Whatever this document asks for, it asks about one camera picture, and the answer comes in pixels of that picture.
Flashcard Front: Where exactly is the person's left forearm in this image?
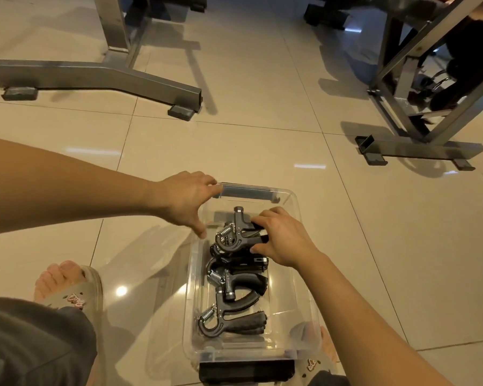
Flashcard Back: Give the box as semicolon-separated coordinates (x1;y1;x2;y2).
0;135;162;237

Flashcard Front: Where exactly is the black weight bench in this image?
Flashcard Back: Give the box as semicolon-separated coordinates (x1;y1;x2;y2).
304;0;448;31

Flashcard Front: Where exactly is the person's left hand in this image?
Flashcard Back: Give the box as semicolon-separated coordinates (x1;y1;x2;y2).
151;170;223;240

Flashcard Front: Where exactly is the black spring grip strengthener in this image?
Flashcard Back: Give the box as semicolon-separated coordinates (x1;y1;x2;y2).
197;287;268;338
214;206;269;254
206;256;269;302

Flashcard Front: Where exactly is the person's right hand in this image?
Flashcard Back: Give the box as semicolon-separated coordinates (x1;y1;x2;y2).
249;206;327;270

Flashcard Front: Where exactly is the person's right forearm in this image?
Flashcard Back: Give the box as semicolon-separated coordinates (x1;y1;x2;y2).
299;253;453;386

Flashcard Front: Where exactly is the clear plastic storage box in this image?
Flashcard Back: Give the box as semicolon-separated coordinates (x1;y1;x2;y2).
183;182;322;386

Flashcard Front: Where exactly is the beige left slipper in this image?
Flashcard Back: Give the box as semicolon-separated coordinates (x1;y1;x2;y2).
34;265;105;386

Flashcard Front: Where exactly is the grey metal rack stand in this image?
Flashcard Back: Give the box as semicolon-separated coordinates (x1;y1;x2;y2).
0;0;204;122

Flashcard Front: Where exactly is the grey metal machine frame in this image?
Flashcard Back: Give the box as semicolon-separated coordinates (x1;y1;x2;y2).
355;0;483;172

